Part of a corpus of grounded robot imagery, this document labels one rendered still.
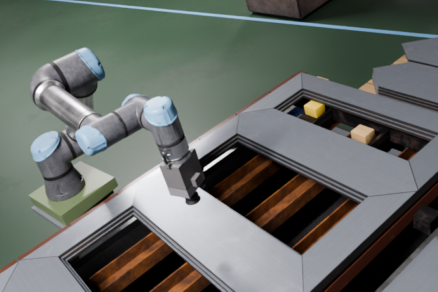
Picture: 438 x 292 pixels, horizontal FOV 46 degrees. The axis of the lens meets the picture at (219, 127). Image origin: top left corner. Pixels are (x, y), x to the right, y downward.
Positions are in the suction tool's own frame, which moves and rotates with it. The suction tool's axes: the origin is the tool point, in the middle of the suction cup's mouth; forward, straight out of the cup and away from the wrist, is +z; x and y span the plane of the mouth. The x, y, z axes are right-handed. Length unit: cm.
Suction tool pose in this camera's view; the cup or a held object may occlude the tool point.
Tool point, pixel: (192, 199)
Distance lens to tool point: 142.0
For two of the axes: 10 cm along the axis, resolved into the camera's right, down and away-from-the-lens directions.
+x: -8.5, -0.8, 5.2
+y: 4.6, -5.8, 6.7
